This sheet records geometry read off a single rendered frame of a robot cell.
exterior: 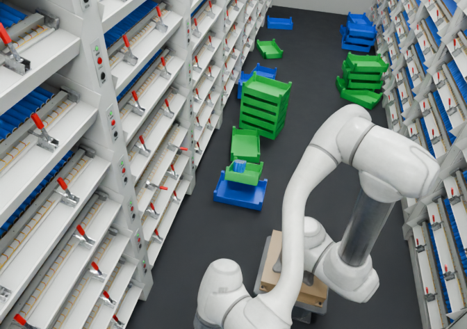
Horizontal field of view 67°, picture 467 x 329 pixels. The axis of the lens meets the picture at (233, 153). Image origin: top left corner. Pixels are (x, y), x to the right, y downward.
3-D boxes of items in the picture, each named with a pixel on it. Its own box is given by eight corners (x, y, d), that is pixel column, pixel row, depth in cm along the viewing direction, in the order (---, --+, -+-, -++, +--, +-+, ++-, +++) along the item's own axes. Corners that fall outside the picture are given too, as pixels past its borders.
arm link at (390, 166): (331, 254, 152) (378, 289, 141) (308, 280, 143) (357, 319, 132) (381, 111, 98) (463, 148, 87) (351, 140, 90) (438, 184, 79)
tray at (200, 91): (218, 73, 241) (226, 57, 231) (190, 124, 196) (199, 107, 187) (192, 59, 238) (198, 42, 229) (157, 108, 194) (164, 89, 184)
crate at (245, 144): (258, 163, 246) (260, 154, 241) (230, 161, 246) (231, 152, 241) (258, 135, 268) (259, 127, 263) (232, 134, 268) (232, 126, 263)
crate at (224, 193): (265, 187, 229) (267, 179, 223) (260, 211, 214) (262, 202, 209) (221, 178, 233) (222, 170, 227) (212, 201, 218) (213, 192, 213)
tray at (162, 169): (185, 135, 189) (191, 122, 183) (137, 224, 145) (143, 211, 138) (151, 117, 187) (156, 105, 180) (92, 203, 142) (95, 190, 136)
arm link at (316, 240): (295, 232, 162) (302, 202, 147) (329, 257, 153) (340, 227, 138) (273, 254, 153) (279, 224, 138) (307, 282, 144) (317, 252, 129)
